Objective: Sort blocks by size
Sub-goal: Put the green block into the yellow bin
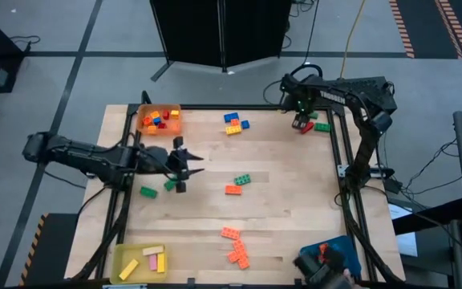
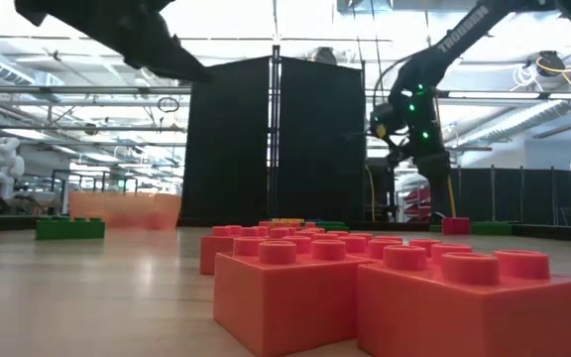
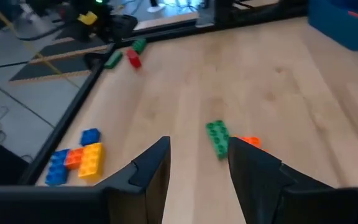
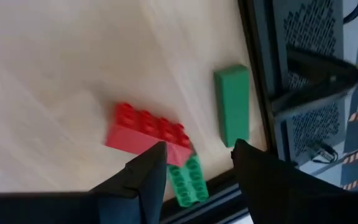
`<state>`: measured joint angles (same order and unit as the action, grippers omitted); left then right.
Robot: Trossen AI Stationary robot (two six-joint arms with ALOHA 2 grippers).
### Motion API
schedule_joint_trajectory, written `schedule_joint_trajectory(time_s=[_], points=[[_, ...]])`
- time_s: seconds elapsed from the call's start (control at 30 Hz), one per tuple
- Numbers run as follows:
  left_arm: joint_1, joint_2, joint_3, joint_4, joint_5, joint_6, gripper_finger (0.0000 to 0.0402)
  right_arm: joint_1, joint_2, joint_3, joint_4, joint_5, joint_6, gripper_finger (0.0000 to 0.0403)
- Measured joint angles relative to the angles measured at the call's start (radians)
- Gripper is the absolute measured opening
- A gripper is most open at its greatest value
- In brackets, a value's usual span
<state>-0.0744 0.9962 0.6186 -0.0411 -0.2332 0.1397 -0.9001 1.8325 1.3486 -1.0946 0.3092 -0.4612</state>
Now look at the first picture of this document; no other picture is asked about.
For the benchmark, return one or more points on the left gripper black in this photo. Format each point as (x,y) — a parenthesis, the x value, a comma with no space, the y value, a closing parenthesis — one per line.
(171,164)

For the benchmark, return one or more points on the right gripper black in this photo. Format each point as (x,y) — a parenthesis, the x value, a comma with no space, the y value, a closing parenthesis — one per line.
(305,106)

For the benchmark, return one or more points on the green rectangular block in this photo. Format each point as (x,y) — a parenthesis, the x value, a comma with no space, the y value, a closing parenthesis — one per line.
(242,179)
(322,127)
(314,115)
(148,192)
(170,185)

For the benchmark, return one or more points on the orange rectangular block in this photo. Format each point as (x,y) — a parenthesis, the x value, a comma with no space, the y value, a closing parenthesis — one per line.
(240,246)
(230,233)
(233,190)

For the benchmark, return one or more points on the red square block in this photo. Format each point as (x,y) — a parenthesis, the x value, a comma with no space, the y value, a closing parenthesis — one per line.
(161,125)
(166,115)

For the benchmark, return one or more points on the yellow square block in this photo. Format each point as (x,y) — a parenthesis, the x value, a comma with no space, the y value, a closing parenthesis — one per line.
(175,114)

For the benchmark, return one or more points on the blue square block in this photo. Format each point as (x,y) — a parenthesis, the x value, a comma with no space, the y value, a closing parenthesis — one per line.
(245,124)
(157,120)

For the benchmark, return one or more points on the amber square block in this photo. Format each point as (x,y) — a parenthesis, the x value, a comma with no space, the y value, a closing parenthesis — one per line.
(155,114)

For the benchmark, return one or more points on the cream long block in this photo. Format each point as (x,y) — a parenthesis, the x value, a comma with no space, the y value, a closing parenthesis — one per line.
(152,250)

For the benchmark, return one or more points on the pink long block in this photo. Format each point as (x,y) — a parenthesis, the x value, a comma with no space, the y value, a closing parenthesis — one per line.
(153,262)

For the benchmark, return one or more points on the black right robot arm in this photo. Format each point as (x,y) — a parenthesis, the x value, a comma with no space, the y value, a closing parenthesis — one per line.
(363,140)

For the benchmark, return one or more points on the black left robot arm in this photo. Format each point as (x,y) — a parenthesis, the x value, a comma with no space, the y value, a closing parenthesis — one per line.
(86,156)

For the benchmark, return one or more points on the orange translucent plastic bin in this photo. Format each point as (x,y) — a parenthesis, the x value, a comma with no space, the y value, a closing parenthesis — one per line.
(179,133)

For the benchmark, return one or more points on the blue rectangular block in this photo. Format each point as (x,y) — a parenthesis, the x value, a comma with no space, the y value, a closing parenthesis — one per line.
(231,116)

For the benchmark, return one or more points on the black computer case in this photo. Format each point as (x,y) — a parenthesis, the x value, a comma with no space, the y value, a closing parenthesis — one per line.
(389,106)

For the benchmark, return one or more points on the yellow translucent plastic bin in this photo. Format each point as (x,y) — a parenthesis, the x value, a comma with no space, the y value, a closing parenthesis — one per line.
(143,277)

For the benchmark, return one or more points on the black folding partition screen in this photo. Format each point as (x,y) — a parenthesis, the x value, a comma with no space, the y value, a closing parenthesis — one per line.
(191,32)

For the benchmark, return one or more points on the blue plastic bin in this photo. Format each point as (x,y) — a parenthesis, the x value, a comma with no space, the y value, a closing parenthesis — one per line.
(351,249)

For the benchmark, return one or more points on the black mat with hazard stripes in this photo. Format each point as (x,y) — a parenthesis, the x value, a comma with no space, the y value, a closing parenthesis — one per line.
(54,249)

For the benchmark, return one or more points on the white paper sheet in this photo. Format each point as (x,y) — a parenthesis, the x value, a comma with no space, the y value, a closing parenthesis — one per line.
(405,241)

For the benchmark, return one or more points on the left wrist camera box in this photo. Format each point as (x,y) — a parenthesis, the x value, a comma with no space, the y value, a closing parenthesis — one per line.
(178,141)

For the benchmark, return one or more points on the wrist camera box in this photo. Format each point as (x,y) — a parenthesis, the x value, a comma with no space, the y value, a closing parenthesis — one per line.
(288,85)
(178,141)

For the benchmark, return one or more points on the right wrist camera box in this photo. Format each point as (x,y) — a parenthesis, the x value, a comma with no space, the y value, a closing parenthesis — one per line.
(288,85)

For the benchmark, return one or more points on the black aluminium table frame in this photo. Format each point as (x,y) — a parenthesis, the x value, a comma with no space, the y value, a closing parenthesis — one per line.
(255,107)

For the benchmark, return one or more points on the silver arm base bracket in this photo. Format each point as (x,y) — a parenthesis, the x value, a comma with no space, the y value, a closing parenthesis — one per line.
(342,169)

